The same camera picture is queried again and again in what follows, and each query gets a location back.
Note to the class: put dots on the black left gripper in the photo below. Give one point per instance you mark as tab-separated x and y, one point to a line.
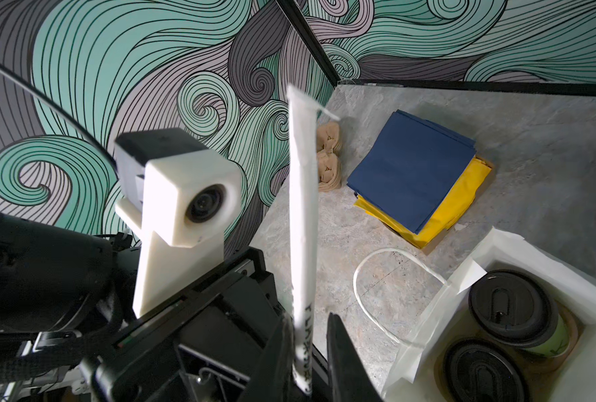
203	343

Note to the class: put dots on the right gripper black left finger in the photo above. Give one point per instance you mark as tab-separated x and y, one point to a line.
272	378

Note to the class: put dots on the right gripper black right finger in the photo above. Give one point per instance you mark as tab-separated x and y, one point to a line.
348	379

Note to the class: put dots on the green paper coffee cup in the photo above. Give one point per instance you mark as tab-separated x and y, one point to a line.
553	341

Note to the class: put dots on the white paper takeout bag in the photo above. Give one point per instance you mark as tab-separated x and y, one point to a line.
501	250

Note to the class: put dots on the white straw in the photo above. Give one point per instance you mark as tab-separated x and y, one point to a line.
303	217

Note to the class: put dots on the navy blue napkin stack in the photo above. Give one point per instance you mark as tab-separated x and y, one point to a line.
411	167

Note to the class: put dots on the brown pulp cup carrier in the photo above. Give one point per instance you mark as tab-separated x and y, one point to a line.
328	144

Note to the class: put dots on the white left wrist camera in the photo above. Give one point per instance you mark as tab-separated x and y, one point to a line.
179	197

